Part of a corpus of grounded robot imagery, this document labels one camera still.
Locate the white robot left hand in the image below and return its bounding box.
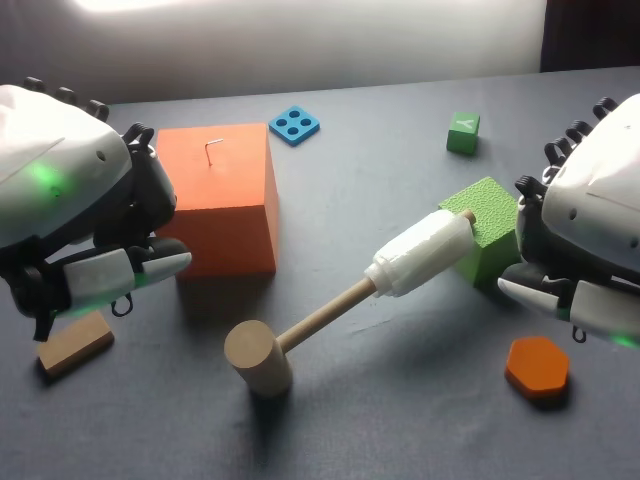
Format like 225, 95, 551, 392
0, 76, 194, 343

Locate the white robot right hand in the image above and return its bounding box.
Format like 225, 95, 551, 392
497, 93, 640, 350

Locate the large orange foam block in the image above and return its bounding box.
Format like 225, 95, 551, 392
152, 122, 280, 280

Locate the wooden mallet with taped handle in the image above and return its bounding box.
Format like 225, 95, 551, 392
223, 208, 476, 399

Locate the green textured foam block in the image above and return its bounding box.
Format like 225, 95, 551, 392
438, 176, 524, 290

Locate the orange hexagon block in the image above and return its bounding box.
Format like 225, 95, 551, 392
503, 335, 571, 401

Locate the tan wooden rectangular block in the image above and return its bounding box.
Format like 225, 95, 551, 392
35, 312, 115, 377

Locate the blue square four-hole block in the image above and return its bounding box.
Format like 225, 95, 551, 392
268, 104, 321, 148

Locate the small green letter cube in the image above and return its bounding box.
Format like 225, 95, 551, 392
445, 111, 481, 155

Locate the dark curtain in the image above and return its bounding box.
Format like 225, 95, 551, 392
539, 0, 640, 74

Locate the grey table cloth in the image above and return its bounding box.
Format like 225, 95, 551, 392
0, 64, 640, 480

